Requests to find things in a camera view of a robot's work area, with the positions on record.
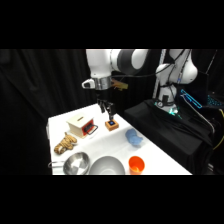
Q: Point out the black curtain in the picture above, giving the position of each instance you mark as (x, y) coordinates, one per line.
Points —
(40, 86)

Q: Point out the cream wooden drawer box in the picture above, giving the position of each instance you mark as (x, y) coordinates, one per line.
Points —
(76, 122)

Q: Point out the black device with blue lights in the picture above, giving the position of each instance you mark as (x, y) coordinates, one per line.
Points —
(200, 98)

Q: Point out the black draped robot stand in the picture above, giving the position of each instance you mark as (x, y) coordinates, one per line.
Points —
(166, 133)

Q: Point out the orange plastic cup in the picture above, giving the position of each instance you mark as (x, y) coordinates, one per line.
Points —
(136, 164)

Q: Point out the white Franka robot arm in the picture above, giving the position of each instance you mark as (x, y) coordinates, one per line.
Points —
(100, 65)

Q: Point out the tan plush toy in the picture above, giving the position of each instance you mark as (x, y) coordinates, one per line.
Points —
(65, 143)

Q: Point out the wooden block with blue top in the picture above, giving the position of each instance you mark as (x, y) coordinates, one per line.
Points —
(111, 125)

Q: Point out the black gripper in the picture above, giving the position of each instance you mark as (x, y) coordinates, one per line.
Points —
(101, 94)

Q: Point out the blue crumpled cloth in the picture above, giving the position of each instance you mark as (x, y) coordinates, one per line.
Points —
(133, 137)

